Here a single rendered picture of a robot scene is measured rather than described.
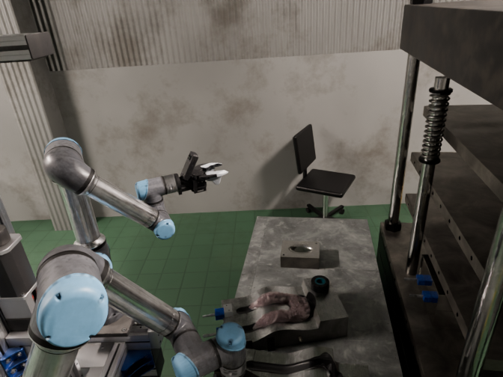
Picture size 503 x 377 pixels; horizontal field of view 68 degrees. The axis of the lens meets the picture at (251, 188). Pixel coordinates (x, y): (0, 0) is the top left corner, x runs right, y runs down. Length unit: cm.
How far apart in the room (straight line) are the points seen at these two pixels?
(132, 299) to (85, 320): 23
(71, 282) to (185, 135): 318
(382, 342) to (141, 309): 104
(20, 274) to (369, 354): 125
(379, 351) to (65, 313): 124
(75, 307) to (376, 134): 351
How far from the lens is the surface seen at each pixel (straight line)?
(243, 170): 392
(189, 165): 147
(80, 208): 146
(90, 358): 158
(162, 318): 104
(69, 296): 74
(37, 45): 91
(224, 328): 104
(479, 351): 131
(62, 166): 128
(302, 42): 363
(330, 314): 162
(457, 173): 197
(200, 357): 102
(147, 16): 372
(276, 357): 150
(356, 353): 165
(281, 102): 369
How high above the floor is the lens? 206
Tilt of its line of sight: 26 degrees down
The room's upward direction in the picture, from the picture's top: 4 degrees counter-clockwise
